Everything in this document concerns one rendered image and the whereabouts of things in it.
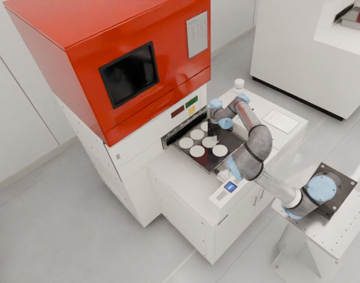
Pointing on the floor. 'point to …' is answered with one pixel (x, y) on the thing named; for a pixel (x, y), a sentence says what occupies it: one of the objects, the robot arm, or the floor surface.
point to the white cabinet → (232, 224)
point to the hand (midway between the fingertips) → (218, 141)
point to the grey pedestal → (302, 259)
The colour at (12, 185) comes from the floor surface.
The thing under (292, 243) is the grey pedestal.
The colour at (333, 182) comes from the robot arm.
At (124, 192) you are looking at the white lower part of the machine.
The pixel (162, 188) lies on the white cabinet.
